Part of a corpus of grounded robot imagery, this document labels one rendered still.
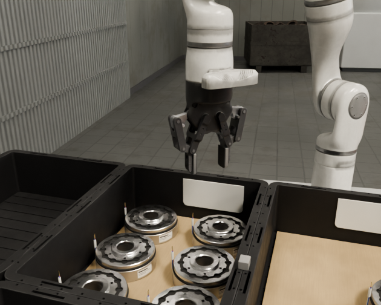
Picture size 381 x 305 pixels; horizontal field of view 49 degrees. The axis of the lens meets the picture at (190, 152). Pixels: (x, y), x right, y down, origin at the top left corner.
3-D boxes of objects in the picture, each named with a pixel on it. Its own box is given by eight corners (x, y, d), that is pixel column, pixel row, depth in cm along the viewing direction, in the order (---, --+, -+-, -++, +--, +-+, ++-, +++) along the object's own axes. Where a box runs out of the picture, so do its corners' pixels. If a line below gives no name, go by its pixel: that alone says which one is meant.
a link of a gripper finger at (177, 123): (173, 112, 67) (183, 143, 70) (162, 117, 66) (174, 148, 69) (180, 117, 64) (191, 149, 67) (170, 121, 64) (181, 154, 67)
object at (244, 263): (240, 261, 57) (240, 253, 57) (250, 262, 57) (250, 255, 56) (237, 268, 55) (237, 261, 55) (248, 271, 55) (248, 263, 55)
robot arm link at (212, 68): (208, 91, 58) (208, 46, 56) (173, 77, 67) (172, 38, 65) (260, 85, 62) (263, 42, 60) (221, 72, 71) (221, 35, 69)
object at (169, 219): (138, 204, 88) (137, 201, 88) (183, 210, 85) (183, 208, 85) (116, 228, 79) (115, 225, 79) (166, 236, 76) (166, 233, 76)
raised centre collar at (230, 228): (210, 219, 81) (211, 217, 81) (236, 224, 79) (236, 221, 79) (204, 233, 76) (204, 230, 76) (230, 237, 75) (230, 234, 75)
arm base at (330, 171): (305, 203, 109) (312, 141, 103) (342, 206, 108) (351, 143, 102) (310, 221, 100) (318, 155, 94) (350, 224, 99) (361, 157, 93)
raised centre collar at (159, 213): (144, 209, 85) (144, 206, 84) (167, 213, 83) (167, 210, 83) (133, 221, 80) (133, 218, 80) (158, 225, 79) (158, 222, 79)
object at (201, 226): (201, 213, 84) (201, 211, 84) (251, 221, 81) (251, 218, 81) (186, 240, 75) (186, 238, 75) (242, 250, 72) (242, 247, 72)
